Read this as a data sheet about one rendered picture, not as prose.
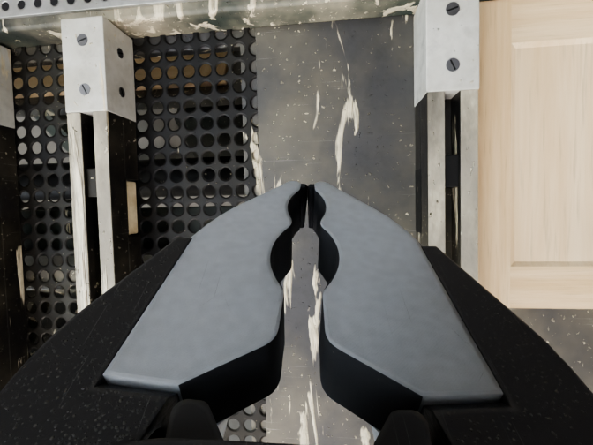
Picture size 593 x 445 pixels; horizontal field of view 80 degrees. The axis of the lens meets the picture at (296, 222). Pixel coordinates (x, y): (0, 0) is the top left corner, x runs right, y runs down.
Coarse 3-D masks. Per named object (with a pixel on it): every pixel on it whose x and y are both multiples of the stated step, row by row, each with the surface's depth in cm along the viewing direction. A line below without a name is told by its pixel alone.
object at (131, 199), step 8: (128, 184) 53; (128, 192) 53; (128, 200) 53; (136, 200) 55; (128, 208) 53; (136, 208) 55; (128, 216) 53; (136, 216) 55; (136, 224) 55; (136, 232) 55
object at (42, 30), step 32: (224, 0) 48; (256, 0) 47; (288, 0) 47; (320, 0) 46; (352, 0) 46; (384, 0) 46; (416, 0) 46; (480, 0) 47; (0, 32) 52; (32, 32) 52; (128, 32) 53; (160, 32) 53; (192, 32) 53
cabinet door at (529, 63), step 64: (512, 0) 46; (576, 0) 45; (512, 64) 47; (576, 64) 46; (512, 128) 47; (576, 128) 46; (512, 192) 48; (576, 192) 47; (512, 256) 48; (576, 256) 47
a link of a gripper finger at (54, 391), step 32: (160, 256) 8; (128, 288) 7; (96, 320) 7; (128, 320) 7; (64, 352) 6; (96, 352) 6; (32, 384) 6; (64, 384) 6; (96, 384) 6; (0, 416) 5; (32, 416) 5; (64, 416) 5; (96, 416) 5; (128, 416) 5; (160, 416) 5
